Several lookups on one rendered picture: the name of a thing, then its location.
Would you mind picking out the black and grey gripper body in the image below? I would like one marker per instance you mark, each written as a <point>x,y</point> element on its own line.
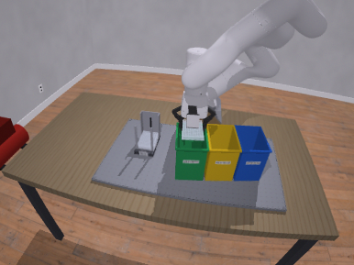
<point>201,102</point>

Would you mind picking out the green open bin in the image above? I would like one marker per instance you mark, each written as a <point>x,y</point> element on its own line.
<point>190,157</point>

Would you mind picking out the yellow bin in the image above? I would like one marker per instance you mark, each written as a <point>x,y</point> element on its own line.
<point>224,152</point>

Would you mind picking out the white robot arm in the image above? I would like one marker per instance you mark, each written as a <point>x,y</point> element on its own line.
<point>248,35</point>

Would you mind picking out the blue open-top bin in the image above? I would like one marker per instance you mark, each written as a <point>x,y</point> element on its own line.
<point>251,163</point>

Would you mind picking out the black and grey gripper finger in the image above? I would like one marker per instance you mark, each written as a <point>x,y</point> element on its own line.
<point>178,117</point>
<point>206,120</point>

